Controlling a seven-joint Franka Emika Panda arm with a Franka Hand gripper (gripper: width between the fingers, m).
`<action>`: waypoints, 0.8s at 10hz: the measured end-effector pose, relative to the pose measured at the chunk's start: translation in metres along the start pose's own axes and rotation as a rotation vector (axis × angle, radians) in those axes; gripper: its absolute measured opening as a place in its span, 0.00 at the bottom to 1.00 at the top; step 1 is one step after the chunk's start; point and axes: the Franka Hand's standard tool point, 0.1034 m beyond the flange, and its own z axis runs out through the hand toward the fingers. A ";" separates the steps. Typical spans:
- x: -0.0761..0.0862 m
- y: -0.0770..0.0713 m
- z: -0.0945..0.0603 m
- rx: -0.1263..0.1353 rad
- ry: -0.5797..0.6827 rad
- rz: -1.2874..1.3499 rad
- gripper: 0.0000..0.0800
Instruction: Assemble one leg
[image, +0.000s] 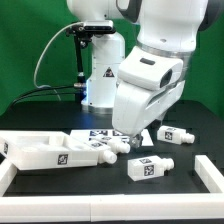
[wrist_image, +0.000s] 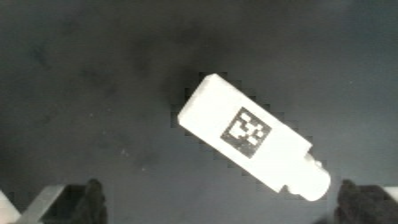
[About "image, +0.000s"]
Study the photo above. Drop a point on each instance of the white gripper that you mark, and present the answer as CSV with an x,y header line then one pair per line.
x,y
148,85

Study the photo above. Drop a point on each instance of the white square table top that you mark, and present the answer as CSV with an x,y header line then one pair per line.
x,y
33,150

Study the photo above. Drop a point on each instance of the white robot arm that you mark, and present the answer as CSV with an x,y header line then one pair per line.
x,y
168,28

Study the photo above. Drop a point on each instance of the white marker sheet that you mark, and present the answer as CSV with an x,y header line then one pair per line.
x,y
87,134

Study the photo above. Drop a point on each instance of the white obstacle fence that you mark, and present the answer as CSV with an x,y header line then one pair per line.
x,y
209,205

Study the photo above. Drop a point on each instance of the black camera on stand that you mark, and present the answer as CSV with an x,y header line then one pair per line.
x,y
83,33

